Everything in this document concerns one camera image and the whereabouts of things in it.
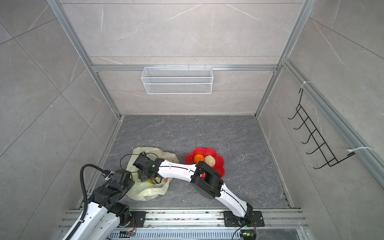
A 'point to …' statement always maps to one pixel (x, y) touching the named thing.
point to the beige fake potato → (210, 160)
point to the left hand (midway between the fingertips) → (129, 178)
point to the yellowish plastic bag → (146, 190)
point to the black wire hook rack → (328, 155)
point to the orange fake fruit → (197, 158)
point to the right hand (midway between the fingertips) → (145, 173)
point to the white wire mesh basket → (177, 80)
